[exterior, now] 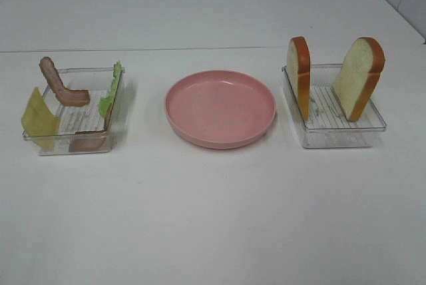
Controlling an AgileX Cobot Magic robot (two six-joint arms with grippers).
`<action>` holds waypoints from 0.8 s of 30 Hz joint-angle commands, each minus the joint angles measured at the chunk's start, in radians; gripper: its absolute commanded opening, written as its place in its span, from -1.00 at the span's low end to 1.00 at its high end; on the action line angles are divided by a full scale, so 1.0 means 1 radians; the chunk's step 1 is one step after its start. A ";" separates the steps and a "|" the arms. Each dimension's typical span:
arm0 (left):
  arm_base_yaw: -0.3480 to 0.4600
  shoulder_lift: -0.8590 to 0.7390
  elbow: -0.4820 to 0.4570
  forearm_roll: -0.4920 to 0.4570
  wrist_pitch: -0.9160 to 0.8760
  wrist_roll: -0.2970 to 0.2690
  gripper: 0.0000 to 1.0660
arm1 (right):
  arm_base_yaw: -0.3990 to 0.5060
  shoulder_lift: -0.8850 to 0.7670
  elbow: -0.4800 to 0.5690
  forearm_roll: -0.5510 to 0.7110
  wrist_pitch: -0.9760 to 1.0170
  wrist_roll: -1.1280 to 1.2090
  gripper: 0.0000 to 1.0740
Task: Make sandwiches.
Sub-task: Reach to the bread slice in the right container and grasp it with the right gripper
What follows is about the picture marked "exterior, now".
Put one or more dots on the clear right bread container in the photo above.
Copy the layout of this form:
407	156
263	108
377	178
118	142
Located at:
327	126

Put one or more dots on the green lettuce leaf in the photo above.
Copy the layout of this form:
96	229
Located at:
106	101

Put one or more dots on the clear left ingredient container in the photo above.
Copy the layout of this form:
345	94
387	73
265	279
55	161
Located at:
87	118

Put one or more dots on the yellow cheese slice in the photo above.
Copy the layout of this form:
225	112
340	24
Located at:
38	120

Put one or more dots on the bread slice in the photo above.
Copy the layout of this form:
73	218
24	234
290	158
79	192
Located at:
358	76
298	71

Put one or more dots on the bacon strip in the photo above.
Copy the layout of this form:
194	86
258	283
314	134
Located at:
89	141
67	97

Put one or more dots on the pink round plate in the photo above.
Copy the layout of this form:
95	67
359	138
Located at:
220	109

